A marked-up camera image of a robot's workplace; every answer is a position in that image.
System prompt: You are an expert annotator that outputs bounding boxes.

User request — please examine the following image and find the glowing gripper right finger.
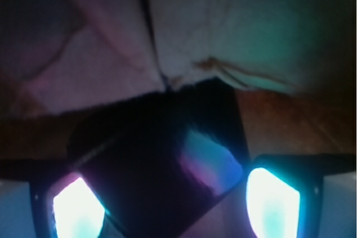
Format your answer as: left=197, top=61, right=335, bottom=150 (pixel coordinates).
left=244, top=154, right=325, bottom=238

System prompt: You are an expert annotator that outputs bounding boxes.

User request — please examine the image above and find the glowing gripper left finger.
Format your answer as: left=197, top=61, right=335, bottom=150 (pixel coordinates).
left=30, top=171, right=112, bottom=238

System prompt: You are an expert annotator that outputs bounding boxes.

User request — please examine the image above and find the black box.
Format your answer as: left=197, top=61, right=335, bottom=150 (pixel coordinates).
left=67, top=79, right=249, bottom=237

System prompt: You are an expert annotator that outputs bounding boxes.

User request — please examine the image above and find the brown paper bag bin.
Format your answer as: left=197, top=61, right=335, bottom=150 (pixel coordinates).
left=1, top=0, right=356, bottom=159

